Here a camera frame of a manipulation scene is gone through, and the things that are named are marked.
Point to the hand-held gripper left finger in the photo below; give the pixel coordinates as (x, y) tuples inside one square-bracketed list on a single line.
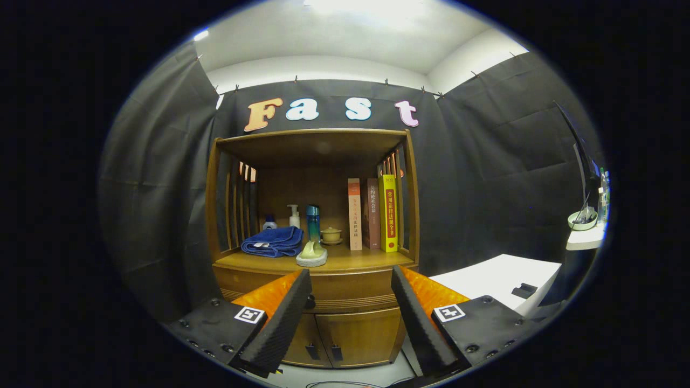
[(283, 323)]

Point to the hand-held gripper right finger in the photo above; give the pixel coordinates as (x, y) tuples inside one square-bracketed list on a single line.
[(418, 323)]

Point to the green scrub brush white base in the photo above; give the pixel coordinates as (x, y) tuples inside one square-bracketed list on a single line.
[(311, 258)]

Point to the wooden cabinet door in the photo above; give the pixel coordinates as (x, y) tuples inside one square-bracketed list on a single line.
[(310, 338), (361, 334)]

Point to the wooden countertop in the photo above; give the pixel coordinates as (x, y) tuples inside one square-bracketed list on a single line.
[(366, 261)]

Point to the wooden cabinet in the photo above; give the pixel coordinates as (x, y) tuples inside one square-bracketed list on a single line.
[(318, 145)]

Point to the white table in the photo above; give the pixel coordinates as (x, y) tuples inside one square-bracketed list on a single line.
[(485, 277)]

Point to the folded blue towel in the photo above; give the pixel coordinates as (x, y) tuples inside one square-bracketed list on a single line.
[(275, 241)]

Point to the small white bottle blue cap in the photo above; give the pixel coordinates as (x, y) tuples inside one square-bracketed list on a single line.
[(269, 224)]

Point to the beige lidded teacup with saucer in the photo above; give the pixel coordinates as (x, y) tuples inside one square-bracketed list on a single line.
[(331, 235)]

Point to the white pump bottle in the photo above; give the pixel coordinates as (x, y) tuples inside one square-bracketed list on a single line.
[(294, 220)]

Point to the tall blue glass bottle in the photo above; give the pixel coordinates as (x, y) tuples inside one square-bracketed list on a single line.
[(313, 223)]

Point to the yellow book with red label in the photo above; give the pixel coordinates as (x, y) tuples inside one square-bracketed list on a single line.
[(388, 215)]

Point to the brown book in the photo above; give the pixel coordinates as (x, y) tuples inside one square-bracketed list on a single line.
[(373, 215)]

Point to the beige book with orange band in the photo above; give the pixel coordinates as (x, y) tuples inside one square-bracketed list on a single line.
[(354, 215)]

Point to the white side desk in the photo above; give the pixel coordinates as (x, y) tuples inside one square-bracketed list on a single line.
[(587, 238)]

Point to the white bowl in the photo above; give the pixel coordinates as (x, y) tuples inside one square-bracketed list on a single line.
[(582, 222)]

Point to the clear plastic bottle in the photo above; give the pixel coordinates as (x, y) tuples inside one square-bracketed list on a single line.
[(604, 199)]

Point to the ceiling light panel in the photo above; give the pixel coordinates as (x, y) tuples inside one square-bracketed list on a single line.
[(201, 35)]

